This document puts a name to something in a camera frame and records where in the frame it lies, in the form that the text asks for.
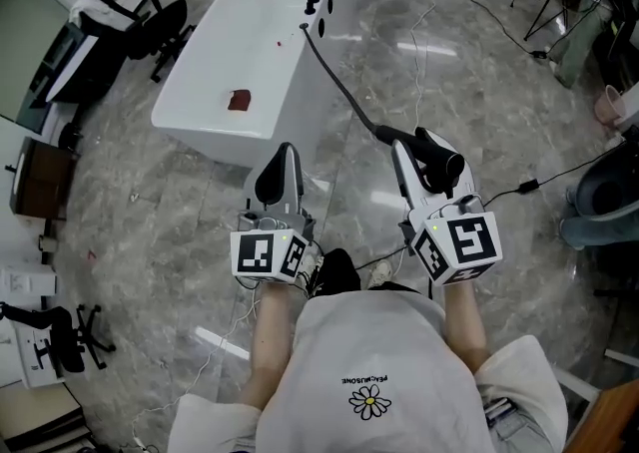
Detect person's left forearm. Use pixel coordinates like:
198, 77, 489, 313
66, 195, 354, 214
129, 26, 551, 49
238, 280, 304, 415

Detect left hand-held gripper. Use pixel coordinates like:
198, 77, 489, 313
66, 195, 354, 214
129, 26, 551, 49
229, 141, 318, 287

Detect pink bucket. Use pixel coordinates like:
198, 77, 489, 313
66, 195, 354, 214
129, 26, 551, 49
592, 84, 631, 129

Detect flat white box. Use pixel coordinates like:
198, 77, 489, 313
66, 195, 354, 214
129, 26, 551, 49
0, 265, 60, 298

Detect white box with black print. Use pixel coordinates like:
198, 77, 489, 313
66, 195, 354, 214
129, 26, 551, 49
13, 325, 67, 389

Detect black high-back office chair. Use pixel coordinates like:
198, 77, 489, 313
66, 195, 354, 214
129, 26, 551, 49
74, 0, 197, 84

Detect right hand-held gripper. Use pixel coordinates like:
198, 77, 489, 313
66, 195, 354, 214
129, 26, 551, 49
391, 127, 503, 287

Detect person's right forearm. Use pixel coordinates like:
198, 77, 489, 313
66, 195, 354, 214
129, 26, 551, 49
441, 280, 493, 375

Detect person's white shirt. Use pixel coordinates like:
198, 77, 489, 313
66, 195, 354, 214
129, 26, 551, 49
168, 280, 570, 453

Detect white towel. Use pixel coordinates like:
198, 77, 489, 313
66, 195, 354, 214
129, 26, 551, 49
68, 0, 109, 26

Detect grey round tub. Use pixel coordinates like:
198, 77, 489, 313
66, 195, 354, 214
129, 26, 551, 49
557, 151, 639, 251

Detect black ribbed shower hose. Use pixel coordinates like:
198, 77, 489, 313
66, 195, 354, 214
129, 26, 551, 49
298, 21, 383, 136

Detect green cloth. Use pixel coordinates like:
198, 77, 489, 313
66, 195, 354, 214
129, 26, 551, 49
552, 0, 618, 89

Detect person's black trousers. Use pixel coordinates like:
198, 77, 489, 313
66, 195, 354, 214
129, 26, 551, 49
308, 247, 361, 298

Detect red cloth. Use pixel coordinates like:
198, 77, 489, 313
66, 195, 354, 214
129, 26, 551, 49
226, 88, 254, 114

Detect white bathtub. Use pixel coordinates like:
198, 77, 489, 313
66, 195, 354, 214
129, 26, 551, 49
150, 0, 358, 178

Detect black floor cable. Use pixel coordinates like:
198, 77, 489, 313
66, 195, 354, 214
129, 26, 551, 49
432, 0, 548, 59

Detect white floor cable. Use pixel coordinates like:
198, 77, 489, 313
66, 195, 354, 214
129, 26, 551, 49
409, 0, 438, 143

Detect brown wooden cabinet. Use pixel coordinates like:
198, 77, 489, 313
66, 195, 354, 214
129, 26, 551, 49
8, 136, 79, 222

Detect person's white shoe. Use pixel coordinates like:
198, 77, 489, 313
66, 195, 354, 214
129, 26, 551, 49
298, 253, 324, 287
367, 260, 393, 288

